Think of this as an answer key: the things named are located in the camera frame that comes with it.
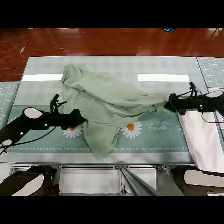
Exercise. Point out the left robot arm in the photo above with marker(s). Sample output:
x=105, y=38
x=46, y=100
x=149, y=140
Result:
x=20, y=125

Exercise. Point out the white garment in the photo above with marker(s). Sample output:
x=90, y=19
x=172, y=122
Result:
x=201, y=140

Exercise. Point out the pale green shirt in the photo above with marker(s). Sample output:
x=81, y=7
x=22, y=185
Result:
x=103, y=106

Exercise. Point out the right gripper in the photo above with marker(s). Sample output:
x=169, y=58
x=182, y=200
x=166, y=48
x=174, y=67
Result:
x=176, y=102

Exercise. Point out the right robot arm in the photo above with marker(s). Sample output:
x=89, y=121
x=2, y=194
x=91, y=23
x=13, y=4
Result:
x=208, y=100

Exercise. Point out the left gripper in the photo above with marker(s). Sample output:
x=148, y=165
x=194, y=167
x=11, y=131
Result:
x=71, y=119

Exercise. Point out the silver frame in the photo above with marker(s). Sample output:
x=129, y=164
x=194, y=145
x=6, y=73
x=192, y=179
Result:
x=133, y=178

